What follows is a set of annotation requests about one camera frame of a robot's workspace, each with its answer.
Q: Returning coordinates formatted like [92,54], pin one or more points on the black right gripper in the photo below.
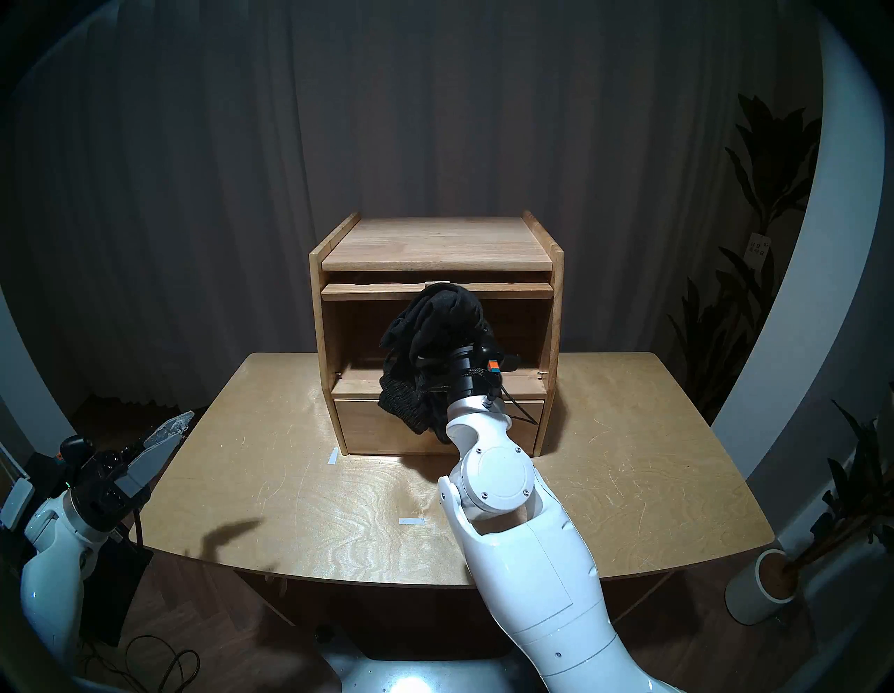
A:
[471,377]

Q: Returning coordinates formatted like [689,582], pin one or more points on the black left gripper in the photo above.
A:
[98,492]

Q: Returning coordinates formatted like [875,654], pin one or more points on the dark grey knit pants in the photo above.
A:
[433,321]

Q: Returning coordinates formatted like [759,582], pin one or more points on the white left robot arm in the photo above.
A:
[49,573]

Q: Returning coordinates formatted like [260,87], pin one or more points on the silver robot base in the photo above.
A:
[405,677]

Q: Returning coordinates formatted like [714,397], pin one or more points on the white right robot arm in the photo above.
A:
[524,559]

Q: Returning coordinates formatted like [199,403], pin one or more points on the wooden drawer with knob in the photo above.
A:
[363,433]

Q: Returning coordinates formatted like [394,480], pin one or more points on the white curved arch pillar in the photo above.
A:
[824,244]
[35,398]

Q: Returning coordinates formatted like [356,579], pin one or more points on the wooden flip door with knob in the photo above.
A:
[363,291]

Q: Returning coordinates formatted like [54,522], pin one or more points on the black computer with lights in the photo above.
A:
[119,594]

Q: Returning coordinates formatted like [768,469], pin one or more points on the grey pleated curtain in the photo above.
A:
[209,174]

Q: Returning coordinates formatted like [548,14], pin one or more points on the white paper plant tag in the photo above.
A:
[758,249]

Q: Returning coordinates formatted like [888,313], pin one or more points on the white round plant pot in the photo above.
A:
[751,594]

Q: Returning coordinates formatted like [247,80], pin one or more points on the tall dark leafy plant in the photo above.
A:
[775,161]

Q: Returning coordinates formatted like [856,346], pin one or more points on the leaning potted plant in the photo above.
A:
[855,489]

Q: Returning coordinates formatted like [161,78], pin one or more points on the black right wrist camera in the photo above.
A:
[504,360]

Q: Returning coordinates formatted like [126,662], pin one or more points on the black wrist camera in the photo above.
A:
[75,450]
[504,360]

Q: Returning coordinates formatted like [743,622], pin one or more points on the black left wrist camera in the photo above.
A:
[75,450]

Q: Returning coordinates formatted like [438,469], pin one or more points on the wooden cabinet frame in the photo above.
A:
[436,244]

